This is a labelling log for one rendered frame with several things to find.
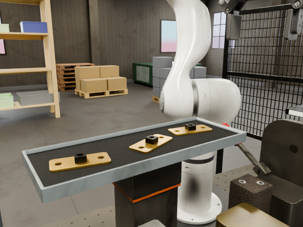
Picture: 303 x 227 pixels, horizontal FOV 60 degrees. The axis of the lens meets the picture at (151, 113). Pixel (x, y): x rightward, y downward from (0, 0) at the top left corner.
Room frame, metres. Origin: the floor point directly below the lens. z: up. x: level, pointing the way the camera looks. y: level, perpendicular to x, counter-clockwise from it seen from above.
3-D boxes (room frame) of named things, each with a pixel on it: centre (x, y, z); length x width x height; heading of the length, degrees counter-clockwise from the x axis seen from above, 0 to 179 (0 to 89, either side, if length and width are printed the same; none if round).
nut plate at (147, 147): (0.43, 0.00, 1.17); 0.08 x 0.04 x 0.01; 145
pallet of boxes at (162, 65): (6.45, -0.67, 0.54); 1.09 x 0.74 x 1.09; 118
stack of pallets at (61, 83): (8.50, 2.46, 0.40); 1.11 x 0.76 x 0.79; 119
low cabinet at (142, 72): (9.58, -0.52, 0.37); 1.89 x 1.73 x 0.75; 119
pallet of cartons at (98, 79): (7.50, 1.44, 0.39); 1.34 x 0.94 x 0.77; 119
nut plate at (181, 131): (0.50, -0.08, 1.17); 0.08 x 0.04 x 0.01; 113
